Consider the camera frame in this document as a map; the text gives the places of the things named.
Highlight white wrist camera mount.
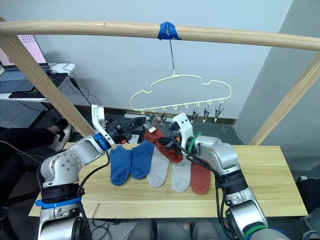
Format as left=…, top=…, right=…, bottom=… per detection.
left=172, top=112, right=195, bottom=148
left=91, top=104, right=117, bottom=151

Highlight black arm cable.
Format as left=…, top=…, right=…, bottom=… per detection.
left=76, top=148, right=112, bottom=240
left=171, top=138, right=238, bottom=240

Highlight grey laptop pink screen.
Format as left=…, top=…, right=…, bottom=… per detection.
left=0, top=34, right=51, bottom=78

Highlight grey ankle sock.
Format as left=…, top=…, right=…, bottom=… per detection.
left=146, top=146, right=171, bottom=189
left=171, top=159, right=193, bottom=193

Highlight white desk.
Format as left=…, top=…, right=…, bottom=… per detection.
left=0, top=62, right=76, bottom=103

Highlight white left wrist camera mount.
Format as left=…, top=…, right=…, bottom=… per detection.
left=91, top=104, right=117, bottom=151

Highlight blue left wrist clamp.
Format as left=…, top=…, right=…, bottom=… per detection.
left=94, top=133, right=109, bottom=151

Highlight black mouse pad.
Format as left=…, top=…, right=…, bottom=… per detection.
left=8, top=91, right=48, bottom=100

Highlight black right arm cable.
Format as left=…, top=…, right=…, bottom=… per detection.
left=171, top=138, right=238, bottom=240

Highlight blue ankle sock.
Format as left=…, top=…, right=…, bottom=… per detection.
left=131, top=140, right=155, bottom=180
left=109, top=145, right=133, bottom=186

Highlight ribbed wooden rack post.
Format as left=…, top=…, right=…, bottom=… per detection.
left=0, top=33, right=96, bottom=144
left=248, top=51, right=320, bottom=146

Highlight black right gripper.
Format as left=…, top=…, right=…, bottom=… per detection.
left=157, top=122, right=186, bottom=152

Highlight black bag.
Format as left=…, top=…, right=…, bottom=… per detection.
left=296, top=176, right=320, bottom=213

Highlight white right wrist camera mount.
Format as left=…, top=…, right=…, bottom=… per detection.
left=172, top=112, right=195, bottom=148

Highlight seated person black trousers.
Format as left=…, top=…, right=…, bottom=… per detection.
left=0, top=124, right=57, bottom=201

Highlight wooden rack crossbar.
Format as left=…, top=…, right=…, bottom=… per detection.
left=0, top=20, right=320, bottom=53

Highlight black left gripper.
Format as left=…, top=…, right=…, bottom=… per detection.
left=106, top=117, right=146, bottom=145

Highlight red ankle sock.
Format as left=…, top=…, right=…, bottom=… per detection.
left=189, top=159, right=212, bottom=196
left=144, top=126, right=185, bottom=165

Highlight white shoe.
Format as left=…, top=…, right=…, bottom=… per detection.
left=48, top=124, right=73, bottom=152

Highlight black power cable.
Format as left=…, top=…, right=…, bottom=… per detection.
left=67, top=74, right=103, bottom=108

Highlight blue left arm strap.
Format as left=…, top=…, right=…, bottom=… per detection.
left=34, top=197, right=83, bottom=209

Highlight blue tape wrap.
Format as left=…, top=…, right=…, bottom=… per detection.
left=157, top=21, right=182, bottom=41

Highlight green right wrist band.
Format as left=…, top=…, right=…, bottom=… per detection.
left=186, top=133, right=203, bottom=154

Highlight cream wire clip hanger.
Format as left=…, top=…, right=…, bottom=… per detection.
left=129, top=39, right=233, bottom=118

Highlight white perforated panel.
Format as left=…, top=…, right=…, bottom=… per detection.
left=0, top=101, right=48, bottom=128

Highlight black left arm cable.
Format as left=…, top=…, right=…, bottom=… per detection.
left=76, top=148, right=112, bottom=240

